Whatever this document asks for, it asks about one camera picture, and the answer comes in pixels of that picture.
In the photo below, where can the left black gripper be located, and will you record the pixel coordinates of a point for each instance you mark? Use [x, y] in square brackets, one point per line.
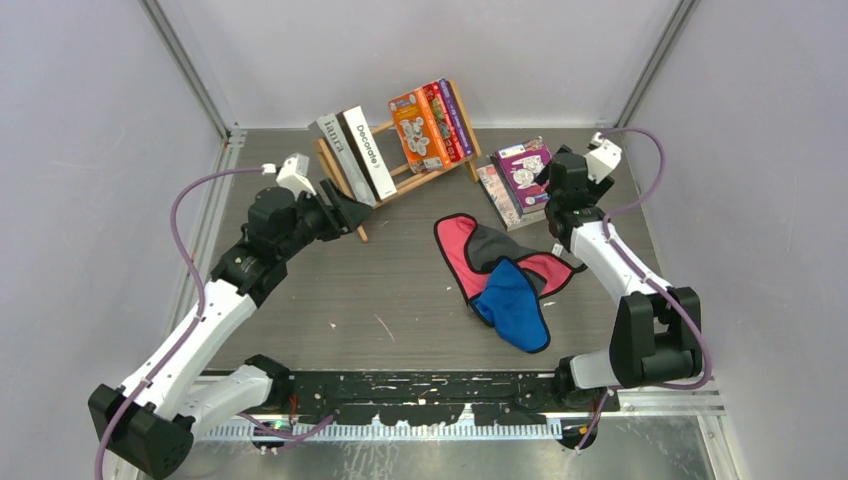
[343, 213]

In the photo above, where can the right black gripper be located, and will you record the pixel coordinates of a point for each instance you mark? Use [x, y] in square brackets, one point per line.
[600, 190]

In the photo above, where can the purple illustrated book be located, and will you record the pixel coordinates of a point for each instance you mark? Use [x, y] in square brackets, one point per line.
[518, 166]

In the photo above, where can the grey Iantra book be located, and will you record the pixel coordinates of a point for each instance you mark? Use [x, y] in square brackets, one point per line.
[328, 129]

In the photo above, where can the white Decorate Furniture book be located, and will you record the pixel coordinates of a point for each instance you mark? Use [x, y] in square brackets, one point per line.
[371, 160]

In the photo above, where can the orange 78-Storey Treehouse book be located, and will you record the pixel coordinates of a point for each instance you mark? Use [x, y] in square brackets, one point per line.
[418, 132]

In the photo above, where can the purple 52-Storey Treehouse book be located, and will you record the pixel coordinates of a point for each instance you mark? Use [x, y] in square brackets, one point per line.
[453, 106]

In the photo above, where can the red white illustrated book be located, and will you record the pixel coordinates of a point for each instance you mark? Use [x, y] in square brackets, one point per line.
[445, 127]

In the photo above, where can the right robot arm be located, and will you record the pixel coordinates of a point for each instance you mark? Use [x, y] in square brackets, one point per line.
[655, 337]

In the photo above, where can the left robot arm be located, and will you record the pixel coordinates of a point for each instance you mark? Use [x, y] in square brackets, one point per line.
[152, 419]

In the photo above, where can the pale book under purple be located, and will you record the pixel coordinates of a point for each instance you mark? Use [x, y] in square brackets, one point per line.
[498, 196]

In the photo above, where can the red grey cloth bib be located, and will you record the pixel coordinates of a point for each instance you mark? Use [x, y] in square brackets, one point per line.
[472, 251]

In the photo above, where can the blue oven mitt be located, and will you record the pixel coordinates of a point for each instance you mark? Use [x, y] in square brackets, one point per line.
[510, 304]

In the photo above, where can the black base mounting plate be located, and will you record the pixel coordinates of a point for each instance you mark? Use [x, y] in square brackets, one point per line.
[433, 397]

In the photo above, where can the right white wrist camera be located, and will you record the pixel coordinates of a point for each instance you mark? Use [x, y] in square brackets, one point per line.
[603, 158]

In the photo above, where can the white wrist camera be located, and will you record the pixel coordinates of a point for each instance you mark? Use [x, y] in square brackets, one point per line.
[291, 174]
[603, 158]

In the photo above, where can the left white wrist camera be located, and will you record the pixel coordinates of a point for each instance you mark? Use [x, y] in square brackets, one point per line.
[291, 174]

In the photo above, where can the slotted cable duct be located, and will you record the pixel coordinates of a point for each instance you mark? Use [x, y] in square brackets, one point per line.
[464, 430]

